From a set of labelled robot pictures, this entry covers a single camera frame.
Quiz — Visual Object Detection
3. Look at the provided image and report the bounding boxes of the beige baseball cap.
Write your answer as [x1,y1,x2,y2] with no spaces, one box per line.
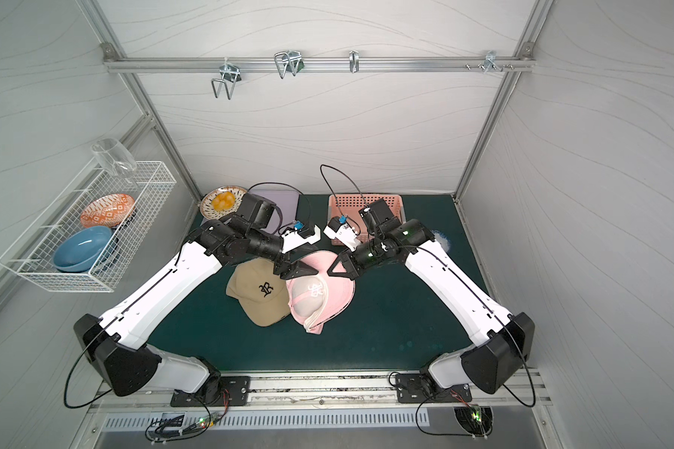
[226,258,290,327]

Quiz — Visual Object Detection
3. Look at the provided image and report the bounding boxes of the pink baseball cap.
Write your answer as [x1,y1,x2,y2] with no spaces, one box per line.
[286,251,356,335]

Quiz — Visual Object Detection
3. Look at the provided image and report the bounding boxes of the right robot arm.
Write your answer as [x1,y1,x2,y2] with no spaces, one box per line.
[324,218,535,395]

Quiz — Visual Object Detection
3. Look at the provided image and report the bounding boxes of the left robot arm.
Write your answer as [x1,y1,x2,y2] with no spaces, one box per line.
[74,213,321,405]

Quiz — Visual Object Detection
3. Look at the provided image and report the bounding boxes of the lavender cutting mat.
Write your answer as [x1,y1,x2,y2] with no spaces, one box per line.
[250,187,300,234]

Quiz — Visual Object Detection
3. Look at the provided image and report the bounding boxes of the blue white porcelain bowl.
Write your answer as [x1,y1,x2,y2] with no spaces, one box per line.
[432,229,451,253]

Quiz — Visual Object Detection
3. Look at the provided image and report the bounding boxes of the pink plastic basket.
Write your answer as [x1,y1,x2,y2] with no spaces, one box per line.
[327,194,406,242]

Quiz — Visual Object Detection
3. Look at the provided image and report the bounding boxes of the yellow fruit pieces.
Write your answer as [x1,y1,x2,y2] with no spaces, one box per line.
[212,191,236,213]

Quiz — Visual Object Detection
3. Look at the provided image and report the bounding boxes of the patterned plate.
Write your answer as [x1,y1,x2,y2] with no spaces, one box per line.
[200,186,247,220]

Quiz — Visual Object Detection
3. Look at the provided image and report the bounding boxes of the orange patterned bowl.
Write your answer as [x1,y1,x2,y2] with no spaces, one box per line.
[80,194,136,228]

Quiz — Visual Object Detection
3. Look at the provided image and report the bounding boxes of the clear drinking glass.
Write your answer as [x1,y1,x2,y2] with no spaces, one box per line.
[91,138,137,180]

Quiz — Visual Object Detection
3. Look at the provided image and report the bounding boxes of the blue ceramic bowl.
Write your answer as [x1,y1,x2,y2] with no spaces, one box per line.
[52,226,114,273]

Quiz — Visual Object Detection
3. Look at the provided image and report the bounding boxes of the loop metal hook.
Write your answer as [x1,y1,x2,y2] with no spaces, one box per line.
[273,51,304,80]

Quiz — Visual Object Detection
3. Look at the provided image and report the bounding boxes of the small metal hook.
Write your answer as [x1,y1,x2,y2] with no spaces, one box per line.
[348,51,359,74]

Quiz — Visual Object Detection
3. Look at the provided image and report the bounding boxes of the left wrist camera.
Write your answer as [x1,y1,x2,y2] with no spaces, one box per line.
[280,224,321,254]

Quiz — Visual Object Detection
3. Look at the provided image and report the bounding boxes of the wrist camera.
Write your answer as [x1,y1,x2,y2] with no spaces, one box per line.
[324,216,361,252]
[280,224,321,254]

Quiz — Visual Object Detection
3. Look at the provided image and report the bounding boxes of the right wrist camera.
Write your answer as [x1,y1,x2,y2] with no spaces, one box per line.
[324,216,361,252]

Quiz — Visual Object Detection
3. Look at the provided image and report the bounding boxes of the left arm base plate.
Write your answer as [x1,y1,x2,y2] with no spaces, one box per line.
[170,375,251,408]

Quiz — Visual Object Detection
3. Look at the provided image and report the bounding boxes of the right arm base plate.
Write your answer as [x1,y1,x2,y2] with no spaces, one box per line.
[388,372,473,404]

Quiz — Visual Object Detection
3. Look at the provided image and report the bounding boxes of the right base cable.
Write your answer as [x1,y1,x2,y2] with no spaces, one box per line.
[386,367,494,439]

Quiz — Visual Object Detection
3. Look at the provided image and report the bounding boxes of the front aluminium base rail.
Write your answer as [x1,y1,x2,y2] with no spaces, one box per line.
[87,367,554,415]

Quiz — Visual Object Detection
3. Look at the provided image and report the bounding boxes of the double wire metal hook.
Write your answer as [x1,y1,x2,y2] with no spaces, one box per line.
[211,60,242,100]

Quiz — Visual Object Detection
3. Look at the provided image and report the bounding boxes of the white wire wall basket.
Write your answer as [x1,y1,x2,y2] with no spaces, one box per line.
[0,161,176,293]

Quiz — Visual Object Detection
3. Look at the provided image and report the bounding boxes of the left base cable bundle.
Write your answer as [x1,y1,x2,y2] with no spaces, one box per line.
[143,386,231,445]

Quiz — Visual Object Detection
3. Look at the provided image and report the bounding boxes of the horizontal aluminium rail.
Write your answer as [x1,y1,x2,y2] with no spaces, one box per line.
[103,55,537,75]

